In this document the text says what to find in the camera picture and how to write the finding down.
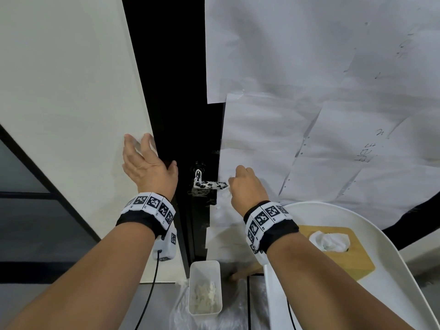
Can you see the person's left hand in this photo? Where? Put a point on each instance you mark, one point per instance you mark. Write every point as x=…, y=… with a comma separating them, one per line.
x=147, y=171

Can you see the person's right hand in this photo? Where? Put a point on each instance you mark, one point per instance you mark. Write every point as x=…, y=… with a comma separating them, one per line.
x=248, y=192

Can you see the person's right thumb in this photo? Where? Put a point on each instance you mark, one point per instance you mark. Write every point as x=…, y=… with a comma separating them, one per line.
x=234, y=183

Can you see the person's left thumb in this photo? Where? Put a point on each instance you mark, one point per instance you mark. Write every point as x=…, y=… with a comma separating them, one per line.
x=172, y=169

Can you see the person's right forearm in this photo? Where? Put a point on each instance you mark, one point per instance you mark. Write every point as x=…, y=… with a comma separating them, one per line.
x=319, y=288

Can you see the person's left forearm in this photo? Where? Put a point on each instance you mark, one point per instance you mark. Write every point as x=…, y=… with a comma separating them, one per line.
x=89, y=278

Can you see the door keyhole lock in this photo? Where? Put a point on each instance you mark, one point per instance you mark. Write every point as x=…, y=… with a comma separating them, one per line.
x=199, y=166

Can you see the left marker-patterned wristband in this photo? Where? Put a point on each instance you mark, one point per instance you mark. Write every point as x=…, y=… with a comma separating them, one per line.
x=149, y=209

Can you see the marker-patterned wristband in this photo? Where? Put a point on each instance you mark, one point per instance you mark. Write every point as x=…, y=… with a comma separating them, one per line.
x=149, y=209
x=270, y=223

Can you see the white paper sheet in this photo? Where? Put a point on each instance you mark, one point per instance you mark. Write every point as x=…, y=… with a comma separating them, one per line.
x=225, y=233
x=343, y=188
x=371, y=130
x=264, y=130

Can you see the right marker-patterned wristband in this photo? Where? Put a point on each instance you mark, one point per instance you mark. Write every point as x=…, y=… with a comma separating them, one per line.
x=270, y=223

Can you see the black door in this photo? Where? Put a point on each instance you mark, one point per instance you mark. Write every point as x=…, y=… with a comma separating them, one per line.
x=178, y=99

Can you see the wooden table leg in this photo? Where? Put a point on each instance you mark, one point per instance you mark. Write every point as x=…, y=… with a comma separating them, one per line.
x=245, y=271

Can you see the white rectangular waste bin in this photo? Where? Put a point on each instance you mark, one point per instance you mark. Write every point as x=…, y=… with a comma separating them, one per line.
x=205, y=288

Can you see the white tissue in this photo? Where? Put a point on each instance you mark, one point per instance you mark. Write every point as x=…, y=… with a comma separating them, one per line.
x=330, y=241

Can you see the crumpled tissue waste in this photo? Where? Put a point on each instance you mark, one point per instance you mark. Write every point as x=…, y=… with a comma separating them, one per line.
x=205, y=294

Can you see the clear plastic bag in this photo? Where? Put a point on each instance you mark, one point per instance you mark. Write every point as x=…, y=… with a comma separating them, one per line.
x=237, y=305

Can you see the wooden tissue box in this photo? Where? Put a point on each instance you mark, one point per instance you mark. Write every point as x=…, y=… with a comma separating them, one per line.
x=357, y=257

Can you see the black framed glass partition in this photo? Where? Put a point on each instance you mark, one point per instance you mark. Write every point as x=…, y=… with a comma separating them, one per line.
x=31, y=209

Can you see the white round table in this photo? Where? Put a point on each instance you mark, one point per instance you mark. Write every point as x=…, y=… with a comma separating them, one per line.
x=388, y=281

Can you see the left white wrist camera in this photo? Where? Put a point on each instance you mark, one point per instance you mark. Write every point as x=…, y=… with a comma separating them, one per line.
x=167, y=245

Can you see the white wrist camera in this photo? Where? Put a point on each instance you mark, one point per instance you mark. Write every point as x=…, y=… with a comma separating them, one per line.
x=167, y=245
x=262, y=257

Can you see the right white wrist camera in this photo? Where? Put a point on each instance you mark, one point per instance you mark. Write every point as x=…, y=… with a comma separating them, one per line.
x=262, y=257

